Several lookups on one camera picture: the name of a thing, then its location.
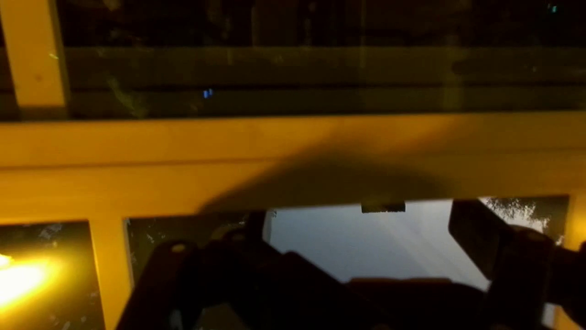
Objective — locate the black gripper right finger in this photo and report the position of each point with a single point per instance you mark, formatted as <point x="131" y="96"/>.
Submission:
<point x="484" y="237"/>

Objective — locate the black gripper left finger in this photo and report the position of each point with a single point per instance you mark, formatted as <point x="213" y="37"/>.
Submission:
<point x="255" y="226"/>

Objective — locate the white framed window sash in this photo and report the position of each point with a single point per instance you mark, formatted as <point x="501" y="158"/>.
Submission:
<point x="352" y="123"/>

